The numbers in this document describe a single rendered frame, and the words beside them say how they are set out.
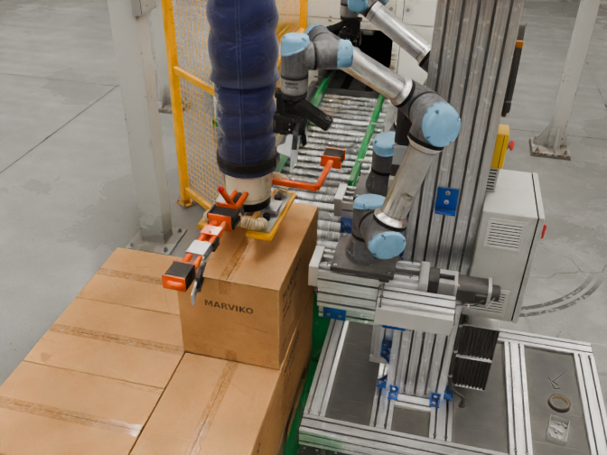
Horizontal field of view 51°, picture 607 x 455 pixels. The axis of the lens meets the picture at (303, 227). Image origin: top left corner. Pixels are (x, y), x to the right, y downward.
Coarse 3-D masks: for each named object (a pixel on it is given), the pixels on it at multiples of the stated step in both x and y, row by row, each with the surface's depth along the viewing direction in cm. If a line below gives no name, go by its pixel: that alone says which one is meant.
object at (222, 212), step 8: (216, 208) 222; (224, 208) 222; (232, 208) 222; (208, 216) 217; (216, 216) 216; (224, 216) 215; (232, 216) 216; (208, 224) 220; (216, 224) 218; (232, 224) 218
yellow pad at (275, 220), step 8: (272, 192) 257; (288, 192) 257; (288, 200) 252; (280, 208) 246; (288, 208) 248; (264, 216) 237; (272, 216) 241; (280, 216) 242; (272, 224) 236; (248, 232) 232; (256, 232) 232; (264, 232) 233; (272, 232) 233
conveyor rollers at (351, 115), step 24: (336, 96) 486; (336, 120) 448; (360, 120) 453; (384, 120) 450; (312, 144) 413; (336, 144) 418; (360, 144) 415; (288, 168) 385; (312, 168) 390; (312, 192) 367; (336, 192) 364; (336, 240) 326
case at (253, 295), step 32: (288, 224) 260; (224, 256) 241; (256, 256) 241; (288, 256) 242; (192, 288) 235; (224, 288) 231; (256, 288) 227; (288, 288) 240; (192, 320) 244; (224, 320) 240; (256, 320) 235; (288, 320) 249; (224, 352) 249; (256, 352) 244
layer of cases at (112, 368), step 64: (128, 256) 307; (64, 320) 268; (128, 320) 269; (64, 384) 239; (128, 384) 239; (192, 384) 240; (256, 384) 240; (0, 448) 214; (64, 448) 215; (128, 448) 215; (192, 448) 216; (256, 448) 221
